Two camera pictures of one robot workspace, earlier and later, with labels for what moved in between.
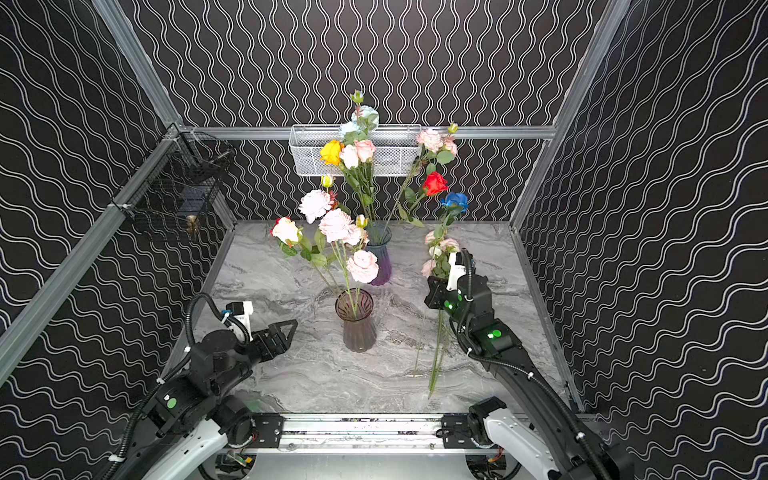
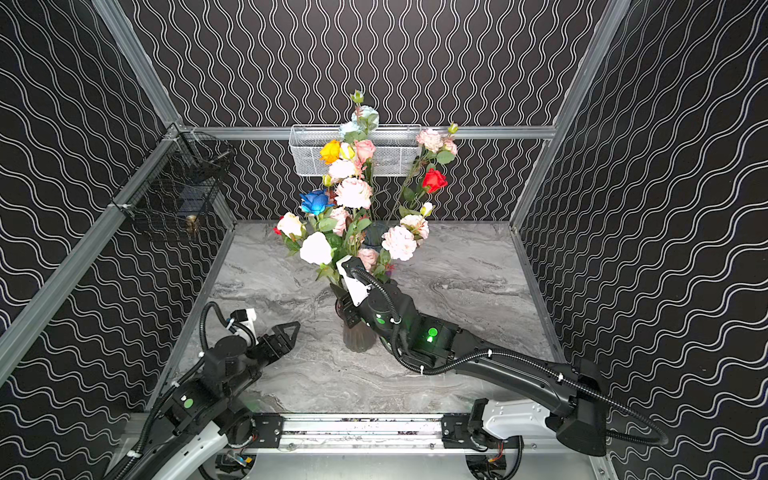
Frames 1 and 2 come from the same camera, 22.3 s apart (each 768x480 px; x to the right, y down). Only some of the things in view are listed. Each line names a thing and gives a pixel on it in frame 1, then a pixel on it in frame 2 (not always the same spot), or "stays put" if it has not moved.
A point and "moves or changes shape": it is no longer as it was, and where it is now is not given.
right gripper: (438, 291) to (349, 310)
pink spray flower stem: (436, 351) moves or changes shape
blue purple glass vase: (378, 237) stays put
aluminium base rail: (322, 433) stays put
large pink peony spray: (358, 266) to (352, 193)
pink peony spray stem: (433, 147) stays put
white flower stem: (364, 121) stays put
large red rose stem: (434, 184) stays put
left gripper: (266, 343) stays put
